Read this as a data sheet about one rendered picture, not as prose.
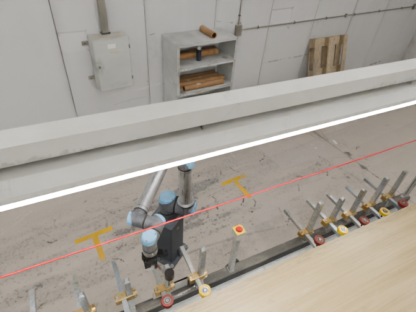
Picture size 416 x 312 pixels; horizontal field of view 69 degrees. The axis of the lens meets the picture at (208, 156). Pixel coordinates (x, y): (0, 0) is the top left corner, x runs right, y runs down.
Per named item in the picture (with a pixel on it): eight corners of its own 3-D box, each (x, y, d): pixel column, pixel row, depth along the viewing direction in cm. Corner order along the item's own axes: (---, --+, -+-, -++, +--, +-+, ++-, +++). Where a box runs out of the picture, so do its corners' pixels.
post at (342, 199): (321, 232, 276) (339, 197, 245) (324, 231, 277) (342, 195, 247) (324, 235, 274) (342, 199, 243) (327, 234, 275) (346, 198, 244)
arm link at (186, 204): (180, 202, 282) (177, 145, 228) (198, 207, 279) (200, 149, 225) (174, 216, 271) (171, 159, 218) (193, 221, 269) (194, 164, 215)
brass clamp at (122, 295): (114, 298, 191) (113, 294, 188) (135, 289, 196) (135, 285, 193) (116, 307, 187) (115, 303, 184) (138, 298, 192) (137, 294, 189)
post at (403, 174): (379, 205, 301) (403, 169, 270) (382, 204, 302) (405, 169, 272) (382, 207, 299) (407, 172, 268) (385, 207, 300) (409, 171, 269)
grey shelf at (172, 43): (164, 133, 483) (161, 34, 383) (212, 120, 522) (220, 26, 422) (176, 149, 454) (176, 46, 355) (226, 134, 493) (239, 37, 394)
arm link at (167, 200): (162, 200, 285) (161, 187, 273) (179, 204, 282) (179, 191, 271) (156, 212, 273) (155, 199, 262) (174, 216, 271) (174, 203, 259)
